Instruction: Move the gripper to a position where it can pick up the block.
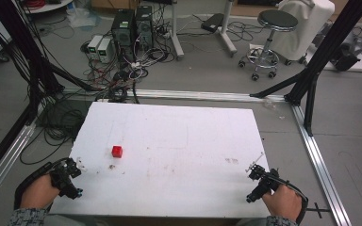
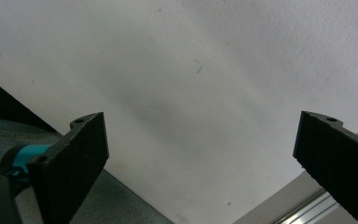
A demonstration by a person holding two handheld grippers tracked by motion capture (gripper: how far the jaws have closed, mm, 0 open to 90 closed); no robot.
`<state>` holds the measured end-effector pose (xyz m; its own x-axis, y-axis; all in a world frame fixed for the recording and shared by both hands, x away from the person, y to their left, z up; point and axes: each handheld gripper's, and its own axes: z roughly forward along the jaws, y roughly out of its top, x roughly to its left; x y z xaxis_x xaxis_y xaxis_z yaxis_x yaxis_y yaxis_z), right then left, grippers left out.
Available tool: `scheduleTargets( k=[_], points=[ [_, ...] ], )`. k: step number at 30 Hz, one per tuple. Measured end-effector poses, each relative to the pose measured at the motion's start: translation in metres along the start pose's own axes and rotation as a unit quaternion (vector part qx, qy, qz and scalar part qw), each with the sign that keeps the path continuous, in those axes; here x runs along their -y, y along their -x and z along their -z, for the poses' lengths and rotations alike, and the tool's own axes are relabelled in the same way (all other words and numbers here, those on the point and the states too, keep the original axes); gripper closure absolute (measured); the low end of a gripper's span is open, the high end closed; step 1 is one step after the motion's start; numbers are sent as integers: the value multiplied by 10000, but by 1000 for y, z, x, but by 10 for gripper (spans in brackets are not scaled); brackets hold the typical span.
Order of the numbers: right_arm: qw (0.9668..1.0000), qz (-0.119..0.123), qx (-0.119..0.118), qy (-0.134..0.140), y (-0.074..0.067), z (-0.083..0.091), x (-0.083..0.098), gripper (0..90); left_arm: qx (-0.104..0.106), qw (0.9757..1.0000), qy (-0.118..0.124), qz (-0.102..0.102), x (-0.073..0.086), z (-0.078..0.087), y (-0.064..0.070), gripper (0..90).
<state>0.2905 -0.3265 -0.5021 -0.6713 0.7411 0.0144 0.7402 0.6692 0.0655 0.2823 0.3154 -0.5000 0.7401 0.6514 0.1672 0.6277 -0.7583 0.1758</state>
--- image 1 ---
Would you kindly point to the black floor machine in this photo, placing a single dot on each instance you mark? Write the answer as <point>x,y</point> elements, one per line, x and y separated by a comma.
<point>347,55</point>

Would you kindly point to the white power strip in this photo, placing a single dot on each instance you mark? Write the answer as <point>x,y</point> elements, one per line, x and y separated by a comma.
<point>135,64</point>

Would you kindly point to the aluminium floor rail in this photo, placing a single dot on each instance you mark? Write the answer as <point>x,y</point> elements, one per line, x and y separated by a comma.
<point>320,169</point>
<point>201,95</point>
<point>6,160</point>

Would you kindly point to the clear plastic bag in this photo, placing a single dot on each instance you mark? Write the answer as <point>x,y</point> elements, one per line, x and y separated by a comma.
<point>83,17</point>

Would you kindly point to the person's left hand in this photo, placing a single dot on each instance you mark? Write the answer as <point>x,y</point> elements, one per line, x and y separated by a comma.
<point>39,193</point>

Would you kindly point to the white covered machine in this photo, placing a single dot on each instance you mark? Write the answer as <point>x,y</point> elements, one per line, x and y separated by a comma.
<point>311,28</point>

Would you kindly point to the black computer tower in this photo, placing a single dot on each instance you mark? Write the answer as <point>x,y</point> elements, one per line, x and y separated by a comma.
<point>144,26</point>
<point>124,31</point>

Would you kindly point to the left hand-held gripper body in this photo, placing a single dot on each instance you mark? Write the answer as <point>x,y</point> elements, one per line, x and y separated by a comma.
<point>63,183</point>

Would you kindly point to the white power supply box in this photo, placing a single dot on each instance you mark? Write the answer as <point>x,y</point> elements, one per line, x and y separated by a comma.
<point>104,50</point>
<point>93,47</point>

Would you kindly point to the red cube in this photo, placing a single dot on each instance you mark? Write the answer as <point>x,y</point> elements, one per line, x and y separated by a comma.
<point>117,152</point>

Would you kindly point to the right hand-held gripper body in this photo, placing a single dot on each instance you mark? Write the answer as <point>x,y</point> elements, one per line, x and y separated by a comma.
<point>264,185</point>

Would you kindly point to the black frame strut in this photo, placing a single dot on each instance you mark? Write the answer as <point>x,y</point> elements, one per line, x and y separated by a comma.
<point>22,37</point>
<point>326,47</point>

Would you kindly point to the flat black box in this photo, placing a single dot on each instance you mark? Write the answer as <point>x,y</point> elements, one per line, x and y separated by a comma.
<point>212,22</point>

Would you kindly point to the black round stool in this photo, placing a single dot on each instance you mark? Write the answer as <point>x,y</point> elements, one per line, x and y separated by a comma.
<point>277,20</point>

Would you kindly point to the white table leg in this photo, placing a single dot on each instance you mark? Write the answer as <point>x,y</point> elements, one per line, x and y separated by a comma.
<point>176,37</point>
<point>227,34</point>

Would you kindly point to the person's right hand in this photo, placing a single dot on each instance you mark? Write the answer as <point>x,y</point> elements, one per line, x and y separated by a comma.
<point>283,201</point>

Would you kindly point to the round white table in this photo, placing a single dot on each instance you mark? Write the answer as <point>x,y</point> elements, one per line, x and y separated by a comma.
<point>48,5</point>

